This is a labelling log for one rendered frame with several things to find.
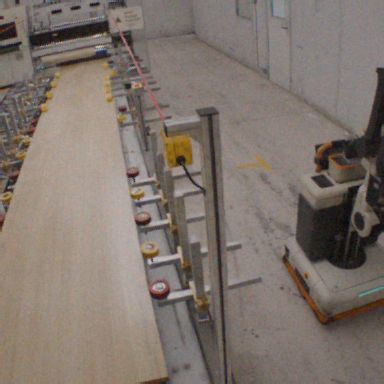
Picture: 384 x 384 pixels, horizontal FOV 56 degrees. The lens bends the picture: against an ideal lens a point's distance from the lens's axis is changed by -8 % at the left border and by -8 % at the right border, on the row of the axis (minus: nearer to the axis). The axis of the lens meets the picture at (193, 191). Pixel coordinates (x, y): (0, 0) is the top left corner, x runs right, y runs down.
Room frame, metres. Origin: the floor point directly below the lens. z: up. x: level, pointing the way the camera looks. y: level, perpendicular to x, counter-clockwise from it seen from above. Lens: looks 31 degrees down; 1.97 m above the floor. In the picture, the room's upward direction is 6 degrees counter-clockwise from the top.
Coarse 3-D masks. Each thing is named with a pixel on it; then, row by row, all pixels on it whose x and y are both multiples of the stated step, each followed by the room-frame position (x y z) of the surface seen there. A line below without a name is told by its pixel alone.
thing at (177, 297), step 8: (232, 280) 1.12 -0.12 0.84; (240, 280) 1.12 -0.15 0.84; (248, 280) 1.11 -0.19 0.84; (256, 280) 1.12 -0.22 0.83; (208, 288) 1.09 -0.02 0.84; (232, 288) 1.10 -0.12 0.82; (168, 296) 1.07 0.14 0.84; (176, 296) 1.06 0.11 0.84; (184, 296) 1.06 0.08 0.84; (192, 296) 1.07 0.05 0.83; (160, 304) 1.04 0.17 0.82; (168, 304) 1.05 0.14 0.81
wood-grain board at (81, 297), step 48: (96, 96) 3.74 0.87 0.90; (48, 144) 2.63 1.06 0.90; (96, 144) 2.51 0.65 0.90; (48, 192) 1.89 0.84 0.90; (96, 192) 1.83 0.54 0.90; (0, 240) 1.45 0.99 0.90; (48, 240) 1.42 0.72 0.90; (96, 240) 1.40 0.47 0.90; (0, 288) 1.11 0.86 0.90; (48, 288) 1.10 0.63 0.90; (96, 288) 1.08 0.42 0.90; (144, 288) 1.06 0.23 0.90; (0, 336) 0.84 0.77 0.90; (48, 336) 0.84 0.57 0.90; (96, 336) 0.84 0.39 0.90; (144, 336) 0.83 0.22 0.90
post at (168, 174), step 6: (168, 168) 1.53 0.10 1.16; (168, 174) 1.52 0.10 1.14; (168, 180) 1.52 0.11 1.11; (168, 186) 1.52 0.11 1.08; (168, 192) 1.52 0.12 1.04; (168, 198) 1.52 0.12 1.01; (168, 204) 1.54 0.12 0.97; (174, 204) 1.52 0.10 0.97; (174, 210) 1.52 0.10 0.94; (174, 216) 1.52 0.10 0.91; (174, 222) 1.52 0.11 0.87; (174, 240) 1.52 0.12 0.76
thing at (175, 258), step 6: (228, 246) 1.36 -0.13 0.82; (234, 246) 1.36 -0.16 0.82; (240, 246) 1.37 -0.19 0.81; (204, 252) 1.33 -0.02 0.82; (156, 258) 1.32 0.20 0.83; (162, 258) 1.32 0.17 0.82; (168, 258) 1.31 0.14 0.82; (174, 258) 1.31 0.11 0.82; (180, 258) 1.31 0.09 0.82; (150, 264) 1.29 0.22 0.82; (156, 264) 1.29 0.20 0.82; (162, 264) 1.30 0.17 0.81; (168, 264) 1.30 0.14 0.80
